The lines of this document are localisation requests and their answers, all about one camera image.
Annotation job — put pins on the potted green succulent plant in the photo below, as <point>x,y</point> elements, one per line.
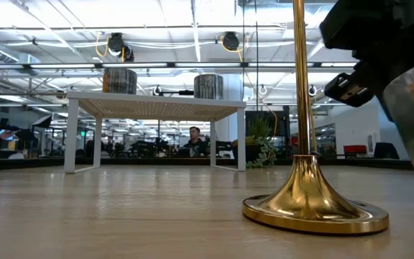
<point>261,144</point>

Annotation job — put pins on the gold candlestick holder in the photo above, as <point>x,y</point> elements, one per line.
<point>305,194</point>

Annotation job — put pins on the silver glass jar grey candle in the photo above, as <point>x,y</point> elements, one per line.
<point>208,86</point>

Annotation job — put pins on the black chair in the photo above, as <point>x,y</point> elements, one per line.
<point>386,151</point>

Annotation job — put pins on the red chair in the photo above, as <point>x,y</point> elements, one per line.
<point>355,150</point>

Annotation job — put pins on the black aluminium table frame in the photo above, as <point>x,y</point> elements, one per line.
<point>31,163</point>

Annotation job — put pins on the person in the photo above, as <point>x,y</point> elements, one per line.
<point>195,144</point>

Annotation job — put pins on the white perforated metal shelf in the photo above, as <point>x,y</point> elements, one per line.
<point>153,100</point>

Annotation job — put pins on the silver metal can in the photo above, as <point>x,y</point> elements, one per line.
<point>120,81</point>

